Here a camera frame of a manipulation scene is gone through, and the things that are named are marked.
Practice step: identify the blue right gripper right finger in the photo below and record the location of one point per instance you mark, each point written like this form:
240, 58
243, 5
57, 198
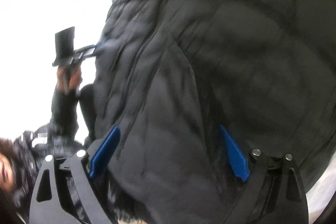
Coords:
235, 155

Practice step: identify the person's left hand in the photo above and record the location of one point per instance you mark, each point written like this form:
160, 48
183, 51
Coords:
68, 78

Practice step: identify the black puffer down jacket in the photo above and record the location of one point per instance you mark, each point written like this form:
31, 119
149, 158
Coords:
169, 73

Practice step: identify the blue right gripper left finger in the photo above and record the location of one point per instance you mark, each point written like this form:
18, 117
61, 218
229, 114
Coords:
101, 158

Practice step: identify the person's head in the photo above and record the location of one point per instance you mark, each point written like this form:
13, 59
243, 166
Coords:
8, 184

